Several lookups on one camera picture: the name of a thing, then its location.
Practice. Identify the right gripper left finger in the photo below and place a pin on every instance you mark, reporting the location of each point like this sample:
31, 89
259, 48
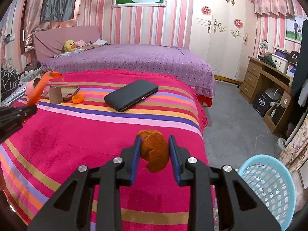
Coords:
70, 207

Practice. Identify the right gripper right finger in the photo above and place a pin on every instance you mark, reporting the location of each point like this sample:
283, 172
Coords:
239, 208

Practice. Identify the orange plastic wrapper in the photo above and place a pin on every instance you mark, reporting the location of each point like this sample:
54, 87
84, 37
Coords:
36, 95

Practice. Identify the orange peel piece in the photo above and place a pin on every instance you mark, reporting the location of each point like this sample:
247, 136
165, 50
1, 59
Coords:
78, 98
154, 149

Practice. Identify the pink mug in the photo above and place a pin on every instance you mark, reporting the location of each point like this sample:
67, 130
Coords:
31, 86

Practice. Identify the light blue plastic basket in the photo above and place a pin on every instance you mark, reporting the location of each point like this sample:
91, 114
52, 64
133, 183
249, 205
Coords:
273, 184

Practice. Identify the striped pink bed blanket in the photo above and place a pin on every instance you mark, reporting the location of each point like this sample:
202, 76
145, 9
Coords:
52, 144

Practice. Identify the brown cardboard cup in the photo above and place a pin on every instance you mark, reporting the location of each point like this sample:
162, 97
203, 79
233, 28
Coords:
55, 94

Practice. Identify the brown rectangular tray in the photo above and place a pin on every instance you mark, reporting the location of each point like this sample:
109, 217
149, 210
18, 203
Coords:
68, 91

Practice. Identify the floral door curtain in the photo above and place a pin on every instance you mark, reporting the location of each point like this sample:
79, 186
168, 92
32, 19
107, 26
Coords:
295, 154

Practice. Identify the pink headboard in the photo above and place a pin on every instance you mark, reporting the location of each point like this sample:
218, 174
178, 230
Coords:
49, 42

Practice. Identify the yellow duck plush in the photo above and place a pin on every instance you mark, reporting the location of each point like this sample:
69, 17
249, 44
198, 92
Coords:
69, 46

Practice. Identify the black quilted wallet case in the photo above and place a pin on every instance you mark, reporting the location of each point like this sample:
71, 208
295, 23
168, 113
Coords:
124, 98

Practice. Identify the black box under desk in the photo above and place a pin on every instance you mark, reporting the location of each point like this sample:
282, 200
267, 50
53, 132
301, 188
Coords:
262, 103

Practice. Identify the hanging black clothes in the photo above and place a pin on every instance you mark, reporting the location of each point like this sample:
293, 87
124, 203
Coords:
299, 80

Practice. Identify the grey window curtain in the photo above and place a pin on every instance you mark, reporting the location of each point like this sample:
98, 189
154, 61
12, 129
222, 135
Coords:
57, 10

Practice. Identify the wooden desk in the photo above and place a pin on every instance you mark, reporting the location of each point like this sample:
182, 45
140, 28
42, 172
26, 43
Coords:
261, 77

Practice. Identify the white storage box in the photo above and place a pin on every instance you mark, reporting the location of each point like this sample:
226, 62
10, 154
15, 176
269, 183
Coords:
281, 63

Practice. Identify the purple dotted bed cover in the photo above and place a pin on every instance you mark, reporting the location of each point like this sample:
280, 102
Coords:
178, 62

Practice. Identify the desk lamp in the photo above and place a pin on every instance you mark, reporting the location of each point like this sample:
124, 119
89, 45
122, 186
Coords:
263, 47

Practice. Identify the white wardrobe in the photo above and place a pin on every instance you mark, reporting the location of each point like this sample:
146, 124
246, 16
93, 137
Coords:
223, 35

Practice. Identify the small framed couple photo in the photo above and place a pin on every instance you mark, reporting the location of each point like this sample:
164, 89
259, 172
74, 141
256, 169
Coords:
294, 28

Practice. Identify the pink short curtain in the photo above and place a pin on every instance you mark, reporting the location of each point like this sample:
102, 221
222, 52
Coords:
275, 7

